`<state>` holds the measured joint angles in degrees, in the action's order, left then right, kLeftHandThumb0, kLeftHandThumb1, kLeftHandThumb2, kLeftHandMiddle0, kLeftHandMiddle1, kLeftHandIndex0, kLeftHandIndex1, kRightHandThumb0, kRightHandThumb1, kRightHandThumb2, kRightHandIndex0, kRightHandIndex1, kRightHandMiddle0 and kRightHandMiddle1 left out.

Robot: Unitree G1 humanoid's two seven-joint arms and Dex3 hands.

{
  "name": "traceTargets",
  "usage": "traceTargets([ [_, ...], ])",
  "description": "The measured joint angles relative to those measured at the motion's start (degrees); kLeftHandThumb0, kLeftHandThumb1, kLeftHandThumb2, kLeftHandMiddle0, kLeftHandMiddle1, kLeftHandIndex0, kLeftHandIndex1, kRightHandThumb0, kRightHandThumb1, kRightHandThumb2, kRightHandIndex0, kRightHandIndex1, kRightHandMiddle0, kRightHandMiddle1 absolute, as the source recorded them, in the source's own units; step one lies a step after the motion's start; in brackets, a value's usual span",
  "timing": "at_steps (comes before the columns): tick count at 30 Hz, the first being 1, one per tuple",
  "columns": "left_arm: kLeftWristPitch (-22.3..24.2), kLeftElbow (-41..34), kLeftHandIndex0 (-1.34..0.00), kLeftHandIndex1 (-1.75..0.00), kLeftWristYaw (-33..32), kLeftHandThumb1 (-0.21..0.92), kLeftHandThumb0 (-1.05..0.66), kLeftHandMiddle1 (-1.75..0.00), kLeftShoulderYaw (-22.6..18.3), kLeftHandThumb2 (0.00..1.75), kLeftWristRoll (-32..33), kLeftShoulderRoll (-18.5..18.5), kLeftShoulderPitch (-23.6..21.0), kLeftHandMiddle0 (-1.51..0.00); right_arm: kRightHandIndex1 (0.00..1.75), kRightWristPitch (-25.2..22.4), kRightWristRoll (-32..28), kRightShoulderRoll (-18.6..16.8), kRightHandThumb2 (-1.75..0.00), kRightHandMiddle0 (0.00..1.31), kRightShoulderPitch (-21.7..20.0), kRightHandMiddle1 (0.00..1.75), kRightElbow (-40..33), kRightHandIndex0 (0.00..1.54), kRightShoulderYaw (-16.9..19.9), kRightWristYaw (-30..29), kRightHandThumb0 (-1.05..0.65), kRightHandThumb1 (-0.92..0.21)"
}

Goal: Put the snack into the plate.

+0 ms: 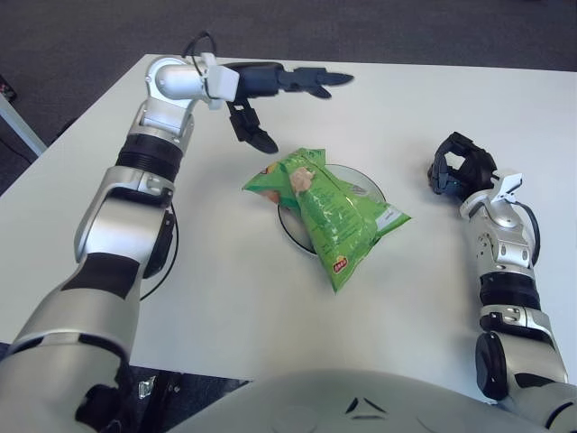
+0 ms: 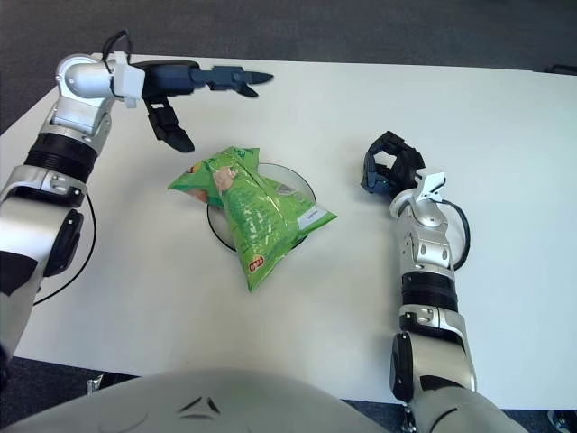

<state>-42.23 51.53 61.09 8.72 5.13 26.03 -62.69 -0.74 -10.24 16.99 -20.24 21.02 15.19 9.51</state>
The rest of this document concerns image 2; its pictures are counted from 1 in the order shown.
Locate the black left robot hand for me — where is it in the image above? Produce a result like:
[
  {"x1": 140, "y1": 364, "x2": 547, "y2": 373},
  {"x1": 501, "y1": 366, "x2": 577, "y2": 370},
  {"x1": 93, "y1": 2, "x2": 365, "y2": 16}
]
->
[{"x1": 134, "y1": 60, "x2": 275, "y2": 154}]

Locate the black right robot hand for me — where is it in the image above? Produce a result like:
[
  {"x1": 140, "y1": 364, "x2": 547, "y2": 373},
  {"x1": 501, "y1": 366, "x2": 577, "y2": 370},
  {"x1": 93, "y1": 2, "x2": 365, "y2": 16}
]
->
[{"x1": 360, "y1": 130, "x2": 427, "y2": 195}]

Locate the green snack bag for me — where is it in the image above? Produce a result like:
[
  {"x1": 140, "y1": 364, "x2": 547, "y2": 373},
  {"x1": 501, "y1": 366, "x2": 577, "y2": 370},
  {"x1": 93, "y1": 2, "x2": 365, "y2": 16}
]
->
[{"x1": 168, "y1": 144, "x2": 339, "y2": 295}]

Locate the white plate with black rim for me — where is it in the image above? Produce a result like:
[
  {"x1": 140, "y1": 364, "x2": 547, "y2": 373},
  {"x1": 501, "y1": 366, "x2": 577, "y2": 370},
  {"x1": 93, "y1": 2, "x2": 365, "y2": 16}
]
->
[{"x1": 206, "y1": 161, "x2": 317, "y2": 253}]

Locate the grey robot torso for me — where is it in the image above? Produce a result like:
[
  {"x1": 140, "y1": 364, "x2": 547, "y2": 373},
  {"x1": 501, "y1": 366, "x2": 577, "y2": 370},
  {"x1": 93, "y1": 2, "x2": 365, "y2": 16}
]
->
[{"x1": 0, "y1": 367, "x2": 524, "y2": 433}]

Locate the black caster wheel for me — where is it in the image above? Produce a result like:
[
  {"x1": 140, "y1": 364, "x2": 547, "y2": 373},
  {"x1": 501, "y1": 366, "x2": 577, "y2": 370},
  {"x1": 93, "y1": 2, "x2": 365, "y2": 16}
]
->
[{"x1": 547, "y1": 409, "x2": 577, "y2": 429}]

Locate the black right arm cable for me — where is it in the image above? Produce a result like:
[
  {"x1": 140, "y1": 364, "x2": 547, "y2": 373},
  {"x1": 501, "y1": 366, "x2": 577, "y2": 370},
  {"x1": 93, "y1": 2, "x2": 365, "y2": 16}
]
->
[{"x1": 439, "y1": 200, "x2": 472, "y2": 272}]

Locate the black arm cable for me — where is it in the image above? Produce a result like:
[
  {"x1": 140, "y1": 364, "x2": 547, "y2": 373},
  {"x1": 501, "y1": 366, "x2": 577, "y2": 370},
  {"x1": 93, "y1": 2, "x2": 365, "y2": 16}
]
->
[
  {"x1": 439, "y1": 200, "x2": 472, "y2": 272},
  {"x1": 33, "y1": 29, "x2": 133, "y2": 306}
]

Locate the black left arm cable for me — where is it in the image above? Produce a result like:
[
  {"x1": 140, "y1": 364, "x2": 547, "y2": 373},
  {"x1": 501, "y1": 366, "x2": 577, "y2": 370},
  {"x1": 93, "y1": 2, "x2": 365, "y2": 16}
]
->
[{"x1": 33, "y1": 29, "x2": 133, "y2": 306}]

